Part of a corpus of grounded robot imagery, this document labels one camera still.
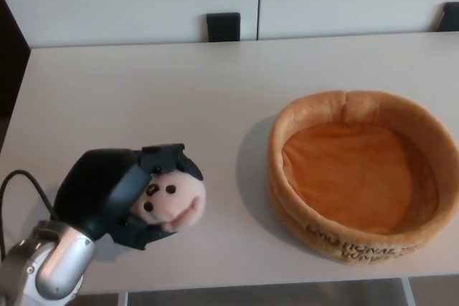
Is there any beige plush dumpling toy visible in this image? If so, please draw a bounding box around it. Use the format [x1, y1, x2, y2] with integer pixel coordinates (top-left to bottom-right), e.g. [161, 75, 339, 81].
[128, 171, 209, 233]

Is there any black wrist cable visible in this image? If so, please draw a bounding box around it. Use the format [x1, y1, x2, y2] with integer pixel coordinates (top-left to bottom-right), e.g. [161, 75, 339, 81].
[0, 170, 59, 249]

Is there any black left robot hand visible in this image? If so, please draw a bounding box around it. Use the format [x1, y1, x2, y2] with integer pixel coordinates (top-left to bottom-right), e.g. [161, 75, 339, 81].
[53, 143, 205, 251]

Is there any orange round plush plate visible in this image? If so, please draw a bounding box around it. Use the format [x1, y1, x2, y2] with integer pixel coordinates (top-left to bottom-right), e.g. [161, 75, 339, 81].
[266, 91, 454, 266]

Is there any black wall bracket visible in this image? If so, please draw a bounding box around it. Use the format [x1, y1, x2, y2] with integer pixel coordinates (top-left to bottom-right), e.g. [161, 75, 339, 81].
[205, 12, 242, 43]

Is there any black cabinet handle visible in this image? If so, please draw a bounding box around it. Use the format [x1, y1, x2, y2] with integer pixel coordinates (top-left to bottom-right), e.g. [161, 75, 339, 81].
[435, 1, 459, 33]

